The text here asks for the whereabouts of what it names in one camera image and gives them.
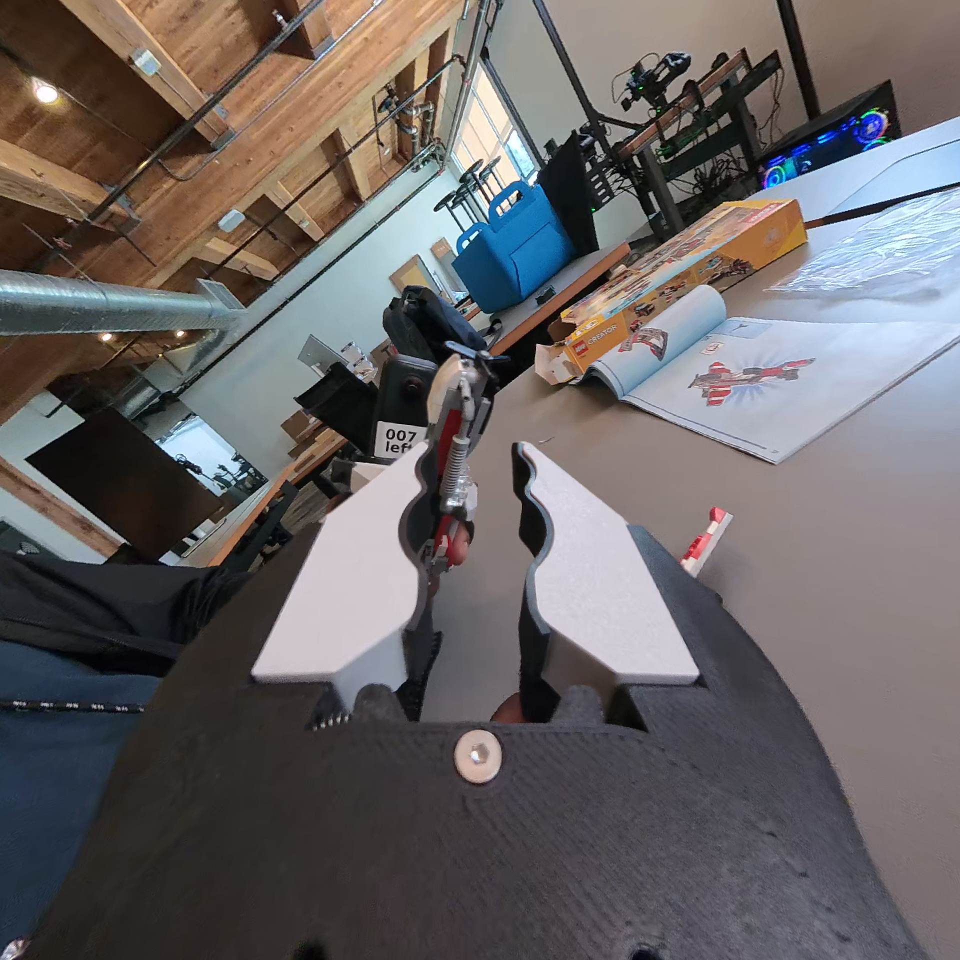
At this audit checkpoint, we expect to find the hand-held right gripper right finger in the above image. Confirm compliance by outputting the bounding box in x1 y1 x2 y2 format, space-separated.
512 441 702 723

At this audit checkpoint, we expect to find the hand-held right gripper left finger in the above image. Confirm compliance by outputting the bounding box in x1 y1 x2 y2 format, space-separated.
251 441 444 717

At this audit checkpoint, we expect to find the toy brick airplane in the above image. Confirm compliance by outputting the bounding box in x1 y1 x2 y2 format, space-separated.
420 341 511 579

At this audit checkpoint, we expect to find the red white striped brick wing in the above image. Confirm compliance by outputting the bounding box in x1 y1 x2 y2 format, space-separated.
678 506 735 579

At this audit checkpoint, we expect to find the person's left forearm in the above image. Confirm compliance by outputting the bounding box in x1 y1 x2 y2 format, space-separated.
0 551 252 680

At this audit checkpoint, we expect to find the wooden desk with black legs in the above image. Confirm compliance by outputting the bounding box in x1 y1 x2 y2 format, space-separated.
180 438 354 567

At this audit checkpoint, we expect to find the grey desk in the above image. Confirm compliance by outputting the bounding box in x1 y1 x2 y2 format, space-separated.
411 116 960 960

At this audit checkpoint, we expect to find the black backpack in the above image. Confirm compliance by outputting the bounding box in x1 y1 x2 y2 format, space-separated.
381 285 483 363

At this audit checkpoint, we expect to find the grey monitor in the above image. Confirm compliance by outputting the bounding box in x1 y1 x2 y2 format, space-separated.
297 333 351 376

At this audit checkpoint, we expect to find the blue felt tote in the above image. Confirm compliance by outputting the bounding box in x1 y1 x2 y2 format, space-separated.
452 185 579 315

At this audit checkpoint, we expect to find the wooden top table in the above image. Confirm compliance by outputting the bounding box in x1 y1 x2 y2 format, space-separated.
465 241 633 360

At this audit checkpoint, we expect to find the black fabric panel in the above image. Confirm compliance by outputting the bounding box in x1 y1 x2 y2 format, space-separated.
538 131 601 258

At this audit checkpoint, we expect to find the window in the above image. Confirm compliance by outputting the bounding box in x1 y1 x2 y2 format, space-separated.
450 63 541 189

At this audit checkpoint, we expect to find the open instruction booklet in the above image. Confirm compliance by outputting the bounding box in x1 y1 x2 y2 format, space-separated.
577 283 960 465

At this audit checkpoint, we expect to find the yellow toy box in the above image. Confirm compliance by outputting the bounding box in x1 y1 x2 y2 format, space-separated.
534 198 810 387

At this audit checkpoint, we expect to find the long ceiling pipe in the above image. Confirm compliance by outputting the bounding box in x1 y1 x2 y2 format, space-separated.
438 0 500 177

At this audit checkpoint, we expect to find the person's blue denim clothing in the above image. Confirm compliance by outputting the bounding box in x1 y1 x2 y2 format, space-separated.
0 637 162 942

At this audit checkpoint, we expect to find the workbench with equipment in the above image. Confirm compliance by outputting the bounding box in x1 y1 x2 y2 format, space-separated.
611 48 785 226

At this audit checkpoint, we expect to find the clear plastic bag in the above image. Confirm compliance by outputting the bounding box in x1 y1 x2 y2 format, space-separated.
765 187 960 301

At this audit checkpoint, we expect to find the computer tower with coloured lights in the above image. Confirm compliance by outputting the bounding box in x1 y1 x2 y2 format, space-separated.
757 81 901 189

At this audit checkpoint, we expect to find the black floor lamp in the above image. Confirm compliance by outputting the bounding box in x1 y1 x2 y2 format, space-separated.
776 0 822 120

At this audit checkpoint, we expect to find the black wall screen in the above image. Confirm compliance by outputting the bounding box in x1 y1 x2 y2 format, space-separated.
24 408 228 562

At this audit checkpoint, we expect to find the patterned drawstring cord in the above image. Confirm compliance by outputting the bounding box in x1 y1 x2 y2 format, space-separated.
0 697 147 715

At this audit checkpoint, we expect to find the silver air duct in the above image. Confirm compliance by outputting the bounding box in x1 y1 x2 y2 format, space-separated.
0 268 247 339

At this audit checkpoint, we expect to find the black metal frame stand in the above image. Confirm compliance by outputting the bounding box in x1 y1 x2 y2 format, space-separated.
531 0 669 226

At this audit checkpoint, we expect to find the black camera rig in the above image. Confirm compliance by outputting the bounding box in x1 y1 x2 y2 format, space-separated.
611 51 695 114

